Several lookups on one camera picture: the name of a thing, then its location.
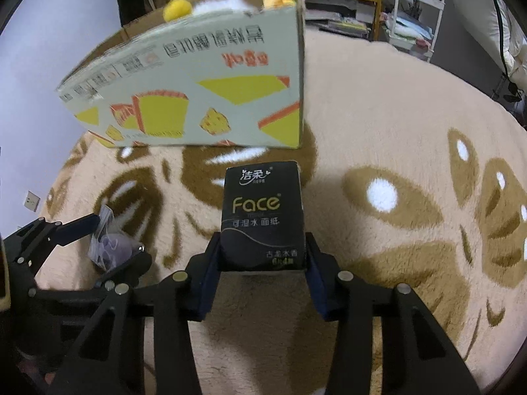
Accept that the wooden bookshelf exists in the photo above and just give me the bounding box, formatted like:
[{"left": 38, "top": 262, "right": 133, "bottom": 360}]
[{"left": 218, "top": 0, "right": 383, "bottom": 42}]

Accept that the pile of magazines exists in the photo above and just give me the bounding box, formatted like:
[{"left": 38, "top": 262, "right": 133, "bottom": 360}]
[{"left": 307, "top": 0, "right": 371, "bottom": 36}]

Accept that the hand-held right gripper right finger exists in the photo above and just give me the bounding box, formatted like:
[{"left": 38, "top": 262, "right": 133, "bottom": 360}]
[{"left": 305, "top": 230, "right": 482, "bottom": 395}]

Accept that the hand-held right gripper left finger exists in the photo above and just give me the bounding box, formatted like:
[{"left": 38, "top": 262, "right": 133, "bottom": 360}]
[{"left": 45, "top": 232, "right": 225, "bottom": 395}]

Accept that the black hanging garment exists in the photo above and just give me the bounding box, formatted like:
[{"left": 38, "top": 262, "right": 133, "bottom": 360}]
[{"left": 115, "top": 0, "right": 155, "bottom": 29}]

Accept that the black tissue pack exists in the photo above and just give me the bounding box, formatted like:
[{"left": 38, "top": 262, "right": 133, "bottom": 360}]
[{"left": 217, "top": 160, "right": 307, "bottom": 273}]

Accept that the yellow plush toy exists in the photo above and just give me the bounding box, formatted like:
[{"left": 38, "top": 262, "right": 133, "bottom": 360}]
[{"left": 162, "top": 0, "right": 297, "bottom": 22}]

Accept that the white utility cart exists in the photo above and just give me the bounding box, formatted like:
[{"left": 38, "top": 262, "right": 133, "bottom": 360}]
[{"left": 387, "top": 0, "right": 446, "bottom": 63}]

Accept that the printed cardboard box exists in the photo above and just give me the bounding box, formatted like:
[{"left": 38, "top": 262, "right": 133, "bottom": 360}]
[{"left": 55, "top": 0, "right": 307, "bottom": 149}]

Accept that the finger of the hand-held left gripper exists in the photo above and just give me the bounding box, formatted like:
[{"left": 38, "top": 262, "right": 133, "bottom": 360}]
[
  {"left": 27, "top": 246, "right": 153, "bottom": 326},
  {"left": 2, "top": 213, "right": 103, "bottom": 276}
]

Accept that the small clear plastic bag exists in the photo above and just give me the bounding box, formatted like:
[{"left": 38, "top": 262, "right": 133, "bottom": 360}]
[{"left": 88, "top": 205, "right": 143, "bottom": 272}]

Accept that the white folded duvet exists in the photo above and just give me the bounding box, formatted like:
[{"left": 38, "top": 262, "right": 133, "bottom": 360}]
[{"left": 445, "top": 0, "right": 527, "bottom": 91}]

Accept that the beige patterned blanket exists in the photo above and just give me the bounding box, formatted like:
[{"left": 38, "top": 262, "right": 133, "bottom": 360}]
[{"left": 35, "top": 29, "right": 527, "bottom": 395}]

